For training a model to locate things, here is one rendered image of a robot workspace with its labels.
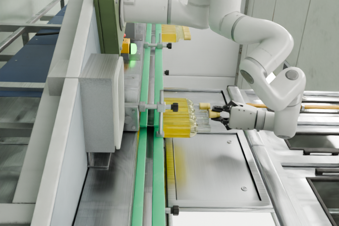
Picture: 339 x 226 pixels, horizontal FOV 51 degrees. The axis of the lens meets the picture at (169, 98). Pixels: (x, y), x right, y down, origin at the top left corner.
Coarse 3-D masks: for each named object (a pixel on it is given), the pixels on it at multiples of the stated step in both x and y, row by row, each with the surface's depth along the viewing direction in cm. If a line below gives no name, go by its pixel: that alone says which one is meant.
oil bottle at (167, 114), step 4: (140, 112) 134; (164, 112) 134; (168, 112) 135; (172, 112) 135; (176, 112) 135; (180, 112) 135; (184, 112) 135; (188, 112) 135; (192, 112) 136; (164, 116) 132; (168, 116) 132; (172, 116) 132; (176, 116) 132; (180, 116) 133; (184, 116) 133; (188, 116) 133; (192, 116) 133
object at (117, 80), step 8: (120, 56) 99; (120, 64) 94; (120, 72) 103; (112, 80) 88; (120, 80) 104; (112, 88) 88; (120, 88) 105; (112, 96) 89; (120, 96) 106; (120, 104) 108; (120, 112) 109; (120, 120) 109; (120, 128) 105; (120, 136) 102; (120, 144) 99
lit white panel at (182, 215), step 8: (176, 216) 108; (184, 216) 108; (192, 216) 109; (200, 216) 109; (208, 216) 109; (216, 216) 109; (224, 216) 109; (232, 216) 109; (240, 216) 109; (248, 216) 110; (256, 216) 110; (264, 216) 110; (176, 224) 106; (184, 224) 106; (192, 224) 106; (200, 224) 106; (208, 224) 106; (216, 224) 106; (224, 224) 106; (232, 224) 106; (240, 224) 106; (248, 224) 107; (256, 224) 107; (264, 224) 107; (272, 224) 107
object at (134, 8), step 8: (128, 0) 115; (136, 0) 116; (144, 0) 116; (152, 0) 116; (160, 0) 116; (128, 8) 116; (136, 8) 116; (144, 8) 115; (152, 8) 115; (160, 8) 115; (128, 16) 117; (136, 16) 117; (144, 16) 117; (152, 16) 117; (160, 16) 116
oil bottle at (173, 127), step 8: (168, 120) 129; (176, 120) 129; (184, 120) 130; (192, 120) 130; (168, 128) 127; (176, 128) 127; (184, 128) 127; (192, 128) 127; (168, 136) 128; (176, 136) 129; (184, 136) 129; (192, 136) 129
